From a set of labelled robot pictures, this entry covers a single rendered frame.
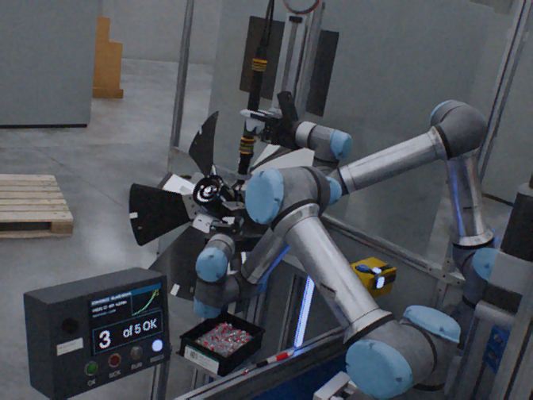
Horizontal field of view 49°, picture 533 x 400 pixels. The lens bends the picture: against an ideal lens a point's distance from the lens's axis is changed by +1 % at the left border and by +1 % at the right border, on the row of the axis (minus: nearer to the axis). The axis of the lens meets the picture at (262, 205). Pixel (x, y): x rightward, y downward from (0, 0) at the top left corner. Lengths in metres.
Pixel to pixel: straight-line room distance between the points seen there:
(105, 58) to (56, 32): 2.64
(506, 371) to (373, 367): 0.38
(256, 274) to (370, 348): 0.51
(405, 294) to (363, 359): 1.27
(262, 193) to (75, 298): 0.43
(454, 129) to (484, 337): 0.51
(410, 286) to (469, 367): 0.92
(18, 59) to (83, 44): 0.79
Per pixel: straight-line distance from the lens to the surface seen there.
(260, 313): 2.39
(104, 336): 1.20
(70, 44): 7.52
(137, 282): 1.21
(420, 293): 2.37
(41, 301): 1.15
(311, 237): 1.23
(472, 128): 1.59
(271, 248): 1.50
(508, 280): 1.45
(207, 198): 1.91
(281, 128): 1.75
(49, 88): 7.49
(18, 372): 3.12
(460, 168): 1.74
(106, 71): 10.04
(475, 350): 1.50
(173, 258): 1.88
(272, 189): 1.23
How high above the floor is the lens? 1.81
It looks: 19 degrees down
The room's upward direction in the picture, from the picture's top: 10 degrees clockwise
